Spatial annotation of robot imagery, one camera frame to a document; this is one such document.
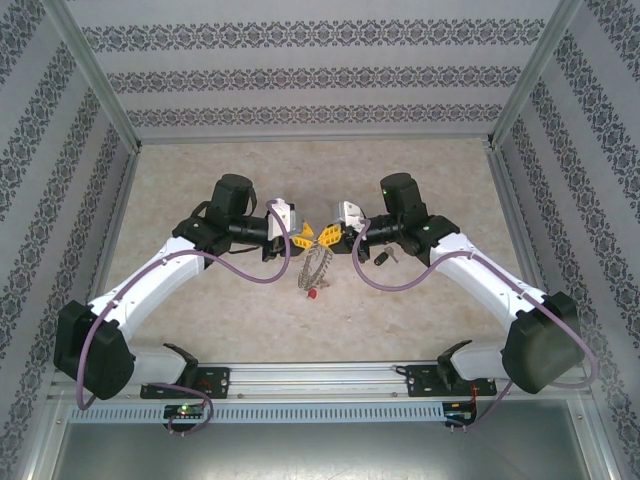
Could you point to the red plastic key tag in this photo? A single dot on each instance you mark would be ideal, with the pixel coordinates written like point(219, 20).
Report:
point(313, 294)

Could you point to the aluminium table side rail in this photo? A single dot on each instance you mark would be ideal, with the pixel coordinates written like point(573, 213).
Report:
point(517, 220)
point(119, 220)

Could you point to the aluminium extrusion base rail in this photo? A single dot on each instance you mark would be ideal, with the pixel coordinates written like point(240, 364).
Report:
point(320, 380)

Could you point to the small controller circuit board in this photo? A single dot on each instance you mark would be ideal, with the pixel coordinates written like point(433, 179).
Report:
point(185, 411)
point(457, 407)

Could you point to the steel disc with split rings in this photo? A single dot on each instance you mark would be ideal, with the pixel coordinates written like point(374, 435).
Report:
point(324, 272)

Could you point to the aluminium frame post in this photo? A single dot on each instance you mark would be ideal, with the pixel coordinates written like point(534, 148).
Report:
point(535, 65)
point(90, 65)

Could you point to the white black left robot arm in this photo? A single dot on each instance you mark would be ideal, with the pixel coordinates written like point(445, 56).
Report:
point(150, 280)

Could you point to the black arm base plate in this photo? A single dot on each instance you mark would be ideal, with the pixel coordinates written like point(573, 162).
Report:
point(420, 382)
point(215, 382)

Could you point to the grey sheet metal shelf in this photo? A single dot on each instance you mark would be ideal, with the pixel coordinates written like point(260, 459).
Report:
point(320, 450)

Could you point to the black plastic key tag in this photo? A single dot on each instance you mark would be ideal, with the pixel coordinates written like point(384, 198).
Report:
point(382, 258)

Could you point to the silver metal key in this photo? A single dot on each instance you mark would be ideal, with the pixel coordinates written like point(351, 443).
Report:
point(394, 256)

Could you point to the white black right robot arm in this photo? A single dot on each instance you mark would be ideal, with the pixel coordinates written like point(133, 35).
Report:
point(480, 280)

